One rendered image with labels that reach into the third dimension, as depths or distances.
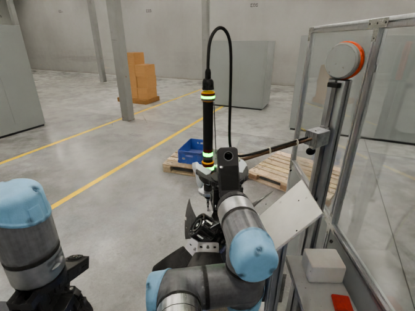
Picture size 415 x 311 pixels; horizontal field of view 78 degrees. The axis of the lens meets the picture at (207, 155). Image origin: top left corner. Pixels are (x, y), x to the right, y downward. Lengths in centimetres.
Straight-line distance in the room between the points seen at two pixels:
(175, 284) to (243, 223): 16
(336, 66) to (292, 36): 1162
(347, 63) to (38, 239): 122
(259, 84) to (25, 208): 776
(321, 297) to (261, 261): 106
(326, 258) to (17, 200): 135
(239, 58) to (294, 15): 535
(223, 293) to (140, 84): 878
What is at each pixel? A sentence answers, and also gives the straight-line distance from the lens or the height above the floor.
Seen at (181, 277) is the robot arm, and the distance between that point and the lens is 51.
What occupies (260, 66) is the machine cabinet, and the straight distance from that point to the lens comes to 794.
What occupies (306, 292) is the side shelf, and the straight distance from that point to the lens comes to 148.
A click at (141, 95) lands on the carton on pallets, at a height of 25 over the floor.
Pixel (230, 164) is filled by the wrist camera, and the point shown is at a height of 172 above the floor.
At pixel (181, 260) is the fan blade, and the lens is 125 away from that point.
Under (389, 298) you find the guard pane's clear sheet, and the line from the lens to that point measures 137.
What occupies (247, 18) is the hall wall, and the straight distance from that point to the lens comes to 1339.
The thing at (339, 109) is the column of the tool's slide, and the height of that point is 167.
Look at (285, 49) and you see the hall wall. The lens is 1296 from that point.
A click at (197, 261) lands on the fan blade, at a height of 119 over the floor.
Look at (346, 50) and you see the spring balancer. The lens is 131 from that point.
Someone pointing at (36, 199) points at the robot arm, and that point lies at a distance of 42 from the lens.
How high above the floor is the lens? 196
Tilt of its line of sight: 24 degrees down
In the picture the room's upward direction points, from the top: straight up
